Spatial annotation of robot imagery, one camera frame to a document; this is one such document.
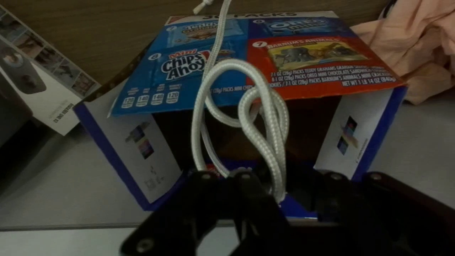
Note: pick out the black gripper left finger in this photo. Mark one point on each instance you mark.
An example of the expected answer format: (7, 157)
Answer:
(214, 208)

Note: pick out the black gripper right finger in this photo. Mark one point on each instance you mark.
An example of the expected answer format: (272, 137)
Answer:
(378, 213)

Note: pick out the blue snack cardboard box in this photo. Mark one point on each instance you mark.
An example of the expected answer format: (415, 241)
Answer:
(189, 71)

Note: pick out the white product box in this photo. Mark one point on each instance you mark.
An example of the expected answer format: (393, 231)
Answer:
(43, 85)

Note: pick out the pink cloth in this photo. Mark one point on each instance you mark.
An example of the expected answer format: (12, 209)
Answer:
(417, 43)

